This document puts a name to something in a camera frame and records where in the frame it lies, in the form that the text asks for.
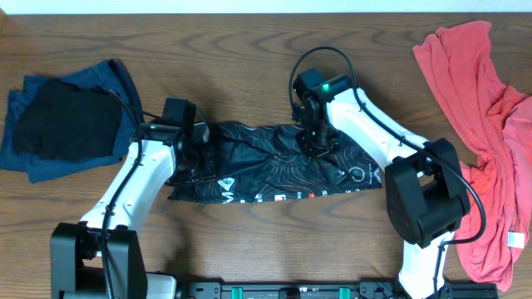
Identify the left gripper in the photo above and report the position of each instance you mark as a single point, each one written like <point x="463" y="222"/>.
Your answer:
<point x="209" y="173"/>

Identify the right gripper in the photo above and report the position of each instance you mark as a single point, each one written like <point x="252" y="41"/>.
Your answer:
<point x="316" y="153"/>

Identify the black patterned jersey shirt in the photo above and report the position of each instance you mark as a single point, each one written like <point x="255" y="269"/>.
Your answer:
<point x="241" y="164"/>

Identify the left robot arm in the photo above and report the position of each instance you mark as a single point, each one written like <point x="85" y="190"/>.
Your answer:
<point x="100" y="256"/>

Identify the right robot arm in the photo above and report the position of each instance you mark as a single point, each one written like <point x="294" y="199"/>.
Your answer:
<point x="426" y="194"/>

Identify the folded blue garment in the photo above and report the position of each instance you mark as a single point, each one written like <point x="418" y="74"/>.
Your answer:
<point x="106" y="75"/>

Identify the folded black garment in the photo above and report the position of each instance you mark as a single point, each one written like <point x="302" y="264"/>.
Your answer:
<point x="68" y="123"/>

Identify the red t-shirt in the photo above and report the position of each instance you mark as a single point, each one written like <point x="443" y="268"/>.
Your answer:
<point x="494" y="121"/>

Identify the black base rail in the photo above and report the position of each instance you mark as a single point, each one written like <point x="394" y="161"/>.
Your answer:
<point x="383" y="289"/>

